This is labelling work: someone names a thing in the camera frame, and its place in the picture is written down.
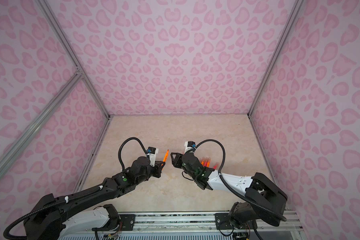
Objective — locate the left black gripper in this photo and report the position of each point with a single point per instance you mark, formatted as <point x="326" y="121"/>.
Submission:
<point x="157" y="167"/>

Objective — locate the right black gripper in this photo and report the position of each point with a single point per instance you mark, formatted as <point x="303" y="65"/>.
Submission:
<point x="176" y="161"/>

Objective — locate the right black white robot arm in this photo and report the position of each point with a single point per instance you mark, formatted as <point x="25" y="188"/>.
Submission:
<point x="262" y="199"/>

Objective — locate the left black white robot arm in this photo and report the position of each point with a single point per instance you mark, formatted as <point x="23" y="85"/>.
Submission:
<point x="51" y="213"/>

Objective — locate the left corner aluminium profile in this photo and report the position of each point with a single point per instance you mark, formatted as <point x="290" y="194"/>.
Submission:
<point x="67" y="46"/>

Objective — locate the corner aluminium profile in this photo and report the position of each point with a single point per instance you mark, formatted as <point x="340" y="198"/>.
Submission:
<point x="298" y="7"/>
<point x="67" y="46"/>

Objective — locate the right corner aluminium profile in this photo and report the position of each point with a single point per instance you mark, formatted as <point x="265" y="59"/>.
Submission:
<point x="298" y="7"/>

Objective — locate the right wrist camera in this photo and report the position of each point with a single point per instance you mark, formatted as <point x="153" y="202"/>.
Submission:
<point x="190" y="147"/>

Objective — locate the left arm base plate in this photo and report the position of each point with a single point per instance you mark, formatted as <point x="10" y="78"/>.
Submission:
<point x="123" y="222"/>

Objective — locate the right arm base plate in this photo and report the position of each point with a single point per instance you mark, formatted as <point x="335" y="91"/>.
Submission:
<point x="222" y="221"/>

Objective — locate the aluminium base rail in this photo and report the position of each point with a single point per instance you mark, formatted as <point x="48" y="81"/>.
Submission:
<point x="194" y="226"/>

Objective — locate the diagonal aluminium wall profile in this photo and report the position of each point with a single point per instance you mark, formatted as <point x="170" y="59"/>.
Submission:
<point x="12" y="154"/>

